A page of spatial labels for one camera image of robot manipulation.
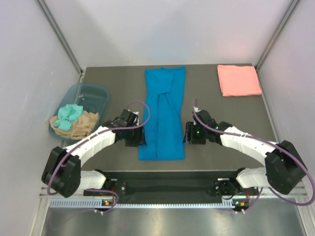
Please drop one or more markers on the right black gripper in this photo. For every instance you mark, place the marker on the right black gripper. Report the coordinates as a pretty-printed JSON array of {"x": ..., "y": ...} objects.
[{"x": 190, "y": 137}]

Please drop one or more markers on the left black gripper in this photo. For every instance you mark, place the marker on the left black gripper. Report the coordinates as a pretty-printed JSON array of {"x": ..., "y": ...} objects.
[{"x": 141, "y": 140}]

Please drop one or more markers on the blue t shirt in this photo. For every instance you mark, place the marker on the blue t shirt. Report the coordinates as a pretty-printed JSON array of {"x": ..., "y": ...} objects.
[{"x": 163, "y": 132}]

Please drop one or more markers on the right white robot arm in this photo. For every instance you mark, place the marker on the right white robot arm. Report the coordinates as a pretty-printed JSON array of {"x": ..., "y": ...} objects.
[{"x": 282, "y": 167}]

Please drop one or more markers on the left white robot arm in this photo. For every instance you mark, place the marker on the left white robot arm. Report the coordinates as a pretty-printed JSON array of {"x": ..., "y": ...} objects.
[{"x": 63, "y": 172}]

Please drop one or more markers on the beige t shirt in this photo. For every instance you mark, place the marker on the beige t shirt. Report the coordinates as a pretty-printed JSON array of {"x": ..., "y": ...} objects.
[{"x": 79, "y": 129}]

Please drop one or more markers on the folded pink t shirt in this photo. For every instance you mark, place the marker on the folded pink t shirt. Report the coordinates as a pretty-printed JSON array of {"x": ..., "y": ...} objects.
[{"x": 238, "y": 80}]

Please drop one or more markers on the mint green t shirt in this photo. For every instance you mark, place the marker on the mint green t shirt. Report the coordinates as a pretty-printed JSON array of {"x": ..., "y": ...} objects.
[{"x": 67, "y": 115}]

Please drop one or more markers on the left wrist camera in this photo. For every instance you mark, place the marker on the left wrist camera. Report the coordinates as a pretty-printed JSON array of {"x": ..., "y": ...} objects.
[{"x": 136, "y": 119}]

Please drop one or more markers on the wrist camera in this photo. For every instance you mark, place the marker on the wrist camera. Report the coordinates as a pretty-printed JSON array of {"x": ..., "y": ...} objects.
[
  {"x": 197, "y": 116},
  {"x": 136, "y": 119}
]

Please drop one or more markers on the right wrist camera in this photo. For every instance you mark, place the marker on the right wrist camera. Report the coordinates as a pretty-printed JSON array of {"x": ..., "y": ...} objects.
[{"x": 197, "y": 116}]

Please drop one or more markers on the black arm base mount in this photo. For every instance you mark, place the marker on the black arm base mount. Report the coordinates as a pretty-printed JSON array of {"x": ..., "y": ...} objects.
[{"x": 212, "y": 183}]

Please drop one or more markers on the slotted cable duct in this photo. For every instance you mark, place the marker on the slotted cable duct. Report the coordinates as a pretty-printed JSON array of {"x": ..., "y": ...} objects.
[{"x": 104, "y": 203}]

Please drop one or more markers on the aluminium extrusion rail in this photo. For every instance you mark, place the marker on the aluminium extrusion rail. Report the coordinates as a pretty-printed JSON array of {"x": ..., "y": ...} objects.
[{"x": 44, "y": 193}]

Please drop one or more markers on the left aluminium frame post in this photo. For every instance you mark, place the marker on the left aluminium frame post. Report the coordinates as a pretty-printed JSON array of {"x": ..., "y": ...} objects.
[{"x": 60, "y": 36}]

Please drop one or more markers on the aluminium frame post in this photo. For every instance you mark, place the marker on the aluminium frame post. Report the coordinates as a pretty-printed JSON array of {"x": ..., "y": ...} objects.
[
  {"x": 293, "y": 5},
  {"x": 60, "y": 36}
]

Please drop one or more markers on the right aluminium frame post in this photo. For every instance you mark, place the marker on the right aluminium frame post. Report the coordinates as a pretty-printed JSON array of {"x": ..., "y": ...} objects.
[{"x": 293, "y": 5}]

